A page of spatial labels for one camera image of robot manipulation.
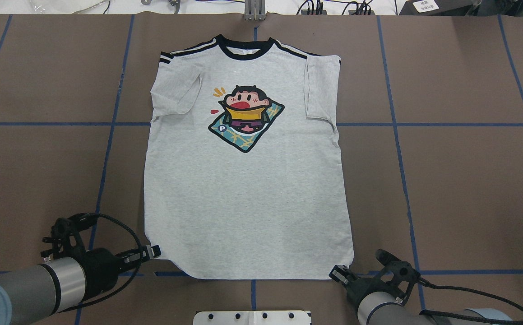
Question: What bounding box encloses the grey orange usb hub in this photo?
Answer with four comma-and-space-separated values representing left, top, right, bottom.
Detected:
296, 0, 327, 16
341, 0, 375, 16

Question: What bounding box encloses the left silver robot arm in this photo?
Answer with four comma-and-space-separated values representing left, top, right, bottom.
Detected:
0, 245, 161, 325

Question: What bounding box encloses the left grey orange usb hub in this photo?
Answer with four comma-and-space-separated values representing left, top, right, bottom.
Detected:
296, 0, 327, 16

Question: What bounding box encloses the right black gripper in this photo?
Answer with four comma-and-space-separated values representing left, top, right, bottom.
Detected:
329, 265, 408, 308

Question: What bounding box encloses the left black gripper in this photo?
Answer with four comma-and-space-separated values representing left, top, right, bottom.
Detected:
80, 245, 162, 301

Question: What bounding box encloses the aluminium frame post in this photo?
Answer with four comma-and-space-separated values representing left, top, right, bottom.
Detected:
243, 0, 267, 21

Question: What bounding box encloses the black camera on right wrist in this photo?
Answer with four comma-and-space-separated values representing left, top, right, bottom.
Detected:
374, 249, 421, 305

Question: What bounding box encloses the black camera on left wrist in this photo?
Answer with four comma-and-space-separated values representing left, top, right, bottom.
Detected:
40, 213, 99, 262

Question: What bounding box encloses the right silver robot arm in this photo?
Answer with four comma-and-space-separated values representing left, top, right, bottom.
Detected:
329, 260, 523, 325

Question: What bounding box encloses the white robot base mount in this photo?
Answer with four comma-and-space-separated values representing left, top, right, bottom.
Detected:
193, 310, 313, 325

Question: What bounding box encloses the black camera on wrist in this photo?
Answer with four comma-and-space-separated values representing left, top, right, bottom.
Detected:
374, 249, 421, 305
40, 213, 99, 262

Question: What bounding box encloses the black box with label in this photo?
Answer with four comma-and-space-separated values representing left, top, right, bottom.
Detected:
398, 0, 477, 16

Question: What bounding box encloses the right grey orange usb hub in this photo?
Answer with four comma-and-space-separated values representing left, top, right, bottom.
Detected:
341, 0, 375, 16

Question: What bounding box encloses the grey cartoon print t-shirt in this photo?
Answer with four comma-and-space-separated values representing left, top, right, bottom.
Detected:
143, 35, 355, 280

